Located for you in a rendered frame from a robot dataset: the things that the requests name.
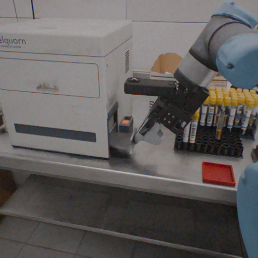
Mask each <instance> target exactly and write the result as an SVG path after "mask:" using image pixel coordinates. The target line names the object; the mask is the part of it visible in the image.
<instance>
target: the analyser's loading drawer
mask: <svg viewBox="0 0 258 258"><path fill-rule="evenodd" d="M136 132H137V127H135V128H134V130H133V133H132V134H130V133H121V132H116V123H115V124H114V125H113V127H112V128H111V129H110V131H109V146H110V148H115V149H122V150H129V154H132V152H133V149H134V147H135V143H134V136H135V134H136Z"/></svg>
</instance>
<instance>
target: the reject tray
mask: <svg viewBox="0 0 258 258"><path fill-rule="evenodd" d="M202 176H203V182H210V183H216V184H223V185H231V186H235V185H236V182H235V177H234V172H233V166H232V165H229V164H220V163H213V162H204V161H202Z"/></svg>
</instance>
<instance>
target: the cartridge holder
mask: <svg viewBox="0 0 258 258"><path fill-rule="evenodd" d="M252 156H253V159H254V162H255V163H256V162H257V161H258V145H256V148H255V149H252Z"/></svg>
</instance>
